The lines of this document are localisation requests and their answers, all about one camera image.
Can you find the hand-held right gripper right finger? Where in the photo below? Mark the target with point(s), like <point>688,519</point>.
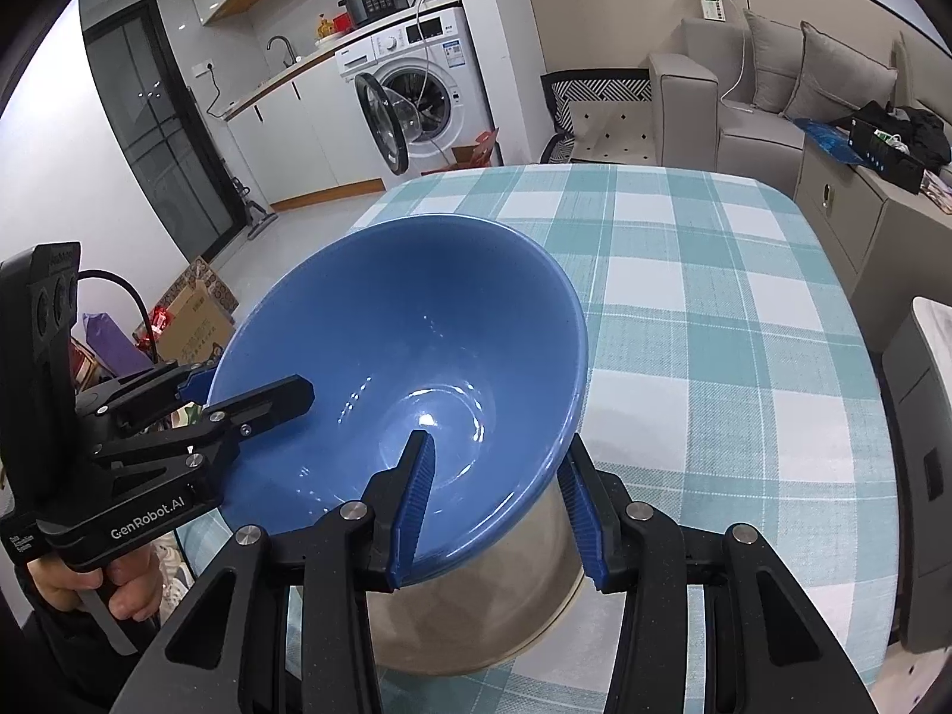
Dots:
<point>584,513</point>

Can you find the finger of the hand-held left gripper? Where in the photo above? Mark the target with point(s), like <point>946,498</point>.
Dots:
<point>260,401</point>
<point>134,394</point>

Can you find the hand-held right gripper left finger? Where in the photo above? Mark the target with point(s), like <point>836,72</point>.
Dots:
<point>413,506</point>

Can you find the blue bowl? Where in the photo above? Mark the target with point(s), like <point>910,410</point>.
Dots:
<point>387,327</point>

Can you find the person's left hand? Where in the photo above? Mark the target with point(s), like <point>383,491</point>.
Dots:
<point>130,595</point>

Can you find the purple cloth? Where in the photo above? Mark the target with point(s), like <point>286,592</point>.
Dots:
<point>111,349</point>

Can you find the brown cardboard box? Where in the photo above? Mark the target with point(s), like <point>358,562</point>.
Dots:
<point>197,327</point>

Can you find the floor mop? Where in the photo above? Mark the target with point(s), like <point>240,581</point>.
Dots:
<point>253,212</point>

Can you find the teal checked tablecloth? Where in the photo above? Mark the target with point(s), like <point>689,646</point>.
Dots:
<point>706,357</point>

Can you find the dark glass door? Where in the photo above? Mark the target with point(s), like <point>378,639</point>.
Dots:
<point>163,134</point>

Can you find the white kitchen base cabinets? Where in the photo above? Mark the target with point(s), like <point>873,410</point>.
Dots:
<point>297,141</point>

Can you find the red box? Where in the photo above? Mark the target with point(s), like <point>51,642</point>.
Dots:
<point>476,152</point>

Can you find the metal faucet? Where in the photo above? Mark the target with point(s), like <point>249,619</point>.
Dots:
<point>282,48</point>

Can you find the white washing machine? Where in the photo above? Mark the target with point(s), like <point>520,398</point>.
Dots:
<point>439,67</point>

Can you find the yellow bottle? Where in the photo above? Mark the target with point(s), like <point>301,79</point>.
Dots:
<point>323,26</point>

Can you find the black patterned chair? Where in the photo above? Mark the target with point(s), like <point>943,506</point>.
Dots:
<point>602,126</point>

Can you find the red container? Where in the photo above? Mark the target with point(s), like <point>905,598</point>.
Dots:
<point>342,21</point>

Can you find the grey cabinet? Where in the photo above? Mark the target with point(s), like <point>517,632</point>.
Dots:
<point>840,216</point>

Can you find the grey sofa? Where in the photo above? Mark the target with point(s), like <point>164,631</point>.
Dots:
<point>692,111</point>

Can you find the blue bag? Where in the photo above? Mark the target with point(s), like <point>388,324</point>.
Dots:
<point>822,140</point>

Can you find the black box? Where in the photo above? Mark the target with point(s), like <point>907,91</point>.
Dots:
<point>885,152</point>

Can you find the grey cushion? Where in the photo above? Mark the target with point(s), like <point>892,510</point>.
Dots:
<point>773,59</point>
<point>840,74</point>

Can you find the black jacket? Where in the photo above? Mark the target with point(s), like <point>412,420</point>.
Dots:
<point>930,137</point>

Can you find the wall socket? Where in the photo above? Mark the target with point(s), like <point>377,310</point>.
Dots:
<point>206,69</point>

